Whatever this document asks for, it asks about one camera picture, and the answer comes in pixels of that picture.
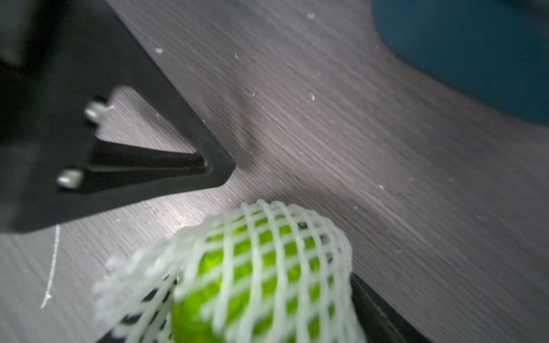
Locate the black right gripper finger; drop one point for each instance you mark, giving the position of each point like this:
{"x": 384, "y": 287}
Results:
{"x": 380, "y": 322}

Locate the green custard apple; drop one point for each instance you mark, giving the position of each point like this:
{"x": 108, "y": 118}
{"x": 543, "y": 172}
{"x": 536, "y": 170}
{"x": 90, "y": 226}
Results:
{"x": 266, "y": 273}

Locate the white foam net back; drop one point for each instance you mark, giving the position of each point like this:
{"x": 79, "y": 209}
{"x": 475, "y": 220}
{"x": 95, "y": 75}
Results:
{"x": 136, "y": 298}

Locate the dark teal small tray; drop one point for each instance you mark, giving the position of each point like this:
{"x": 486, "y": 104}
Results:
{"x": 493, "y": 51}

